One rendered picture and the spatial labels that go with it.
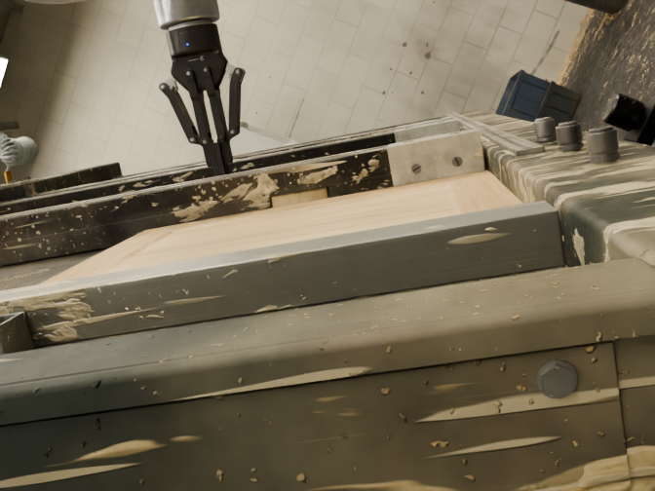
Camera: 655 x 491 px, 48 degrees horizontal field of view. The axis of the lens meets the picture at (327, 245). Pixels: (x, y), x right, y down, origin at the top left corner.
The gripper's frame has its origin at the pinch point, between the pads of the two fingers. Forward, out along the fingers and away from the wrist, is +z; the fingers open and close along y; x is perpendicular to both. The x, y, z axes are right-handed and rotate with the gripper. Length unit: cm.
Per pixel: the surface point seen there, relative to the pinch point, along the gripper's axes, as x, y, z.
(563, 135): 33, -44, 2
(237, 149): -349, 82, 9
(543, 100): -389, -112, 16
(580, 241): 63, -38, 5
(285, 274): 57, -18, 6
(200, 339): 79, -19, 3
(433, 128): -38, -33, 2
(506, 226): 57, -34, 5
